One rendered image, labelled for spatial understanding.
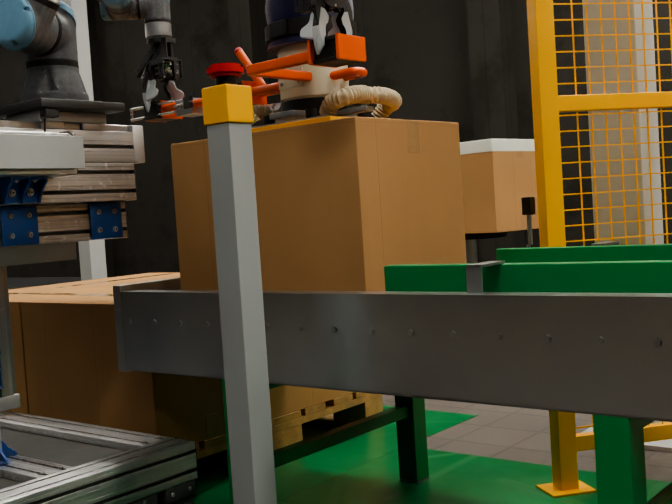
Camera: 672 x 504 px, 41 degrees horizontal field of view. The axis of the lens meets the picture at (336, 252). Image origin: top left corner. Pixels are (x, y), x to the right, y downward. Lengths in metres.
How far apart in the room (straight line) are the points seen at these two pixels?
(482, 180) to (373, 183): 2.04
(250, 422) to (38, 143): 0.71
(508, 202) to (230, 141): 2.44
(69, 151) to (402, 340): 0.81
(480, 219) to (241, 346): 2.39
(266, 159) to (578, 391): 0.92
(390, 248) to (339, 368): 0.33
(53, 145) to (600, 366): 1.16
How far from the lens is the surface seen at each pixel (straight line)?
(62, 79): 2.15
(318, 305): 1.78
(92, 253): 5.98
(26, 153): 1.92
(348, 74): 2.15
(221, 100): 1.68
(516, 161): 4.04
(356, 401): 3.07
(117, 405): 2.57
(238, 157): 1.68
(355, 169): 1.89
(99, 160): 2.17
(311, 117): 2.08
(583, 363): 1.50
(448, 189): 2.15
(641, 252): 2.05
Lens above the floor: 0.75
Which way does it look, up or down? 3 degrees down
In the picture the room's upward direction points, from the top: 4 degrees counter-clockwise
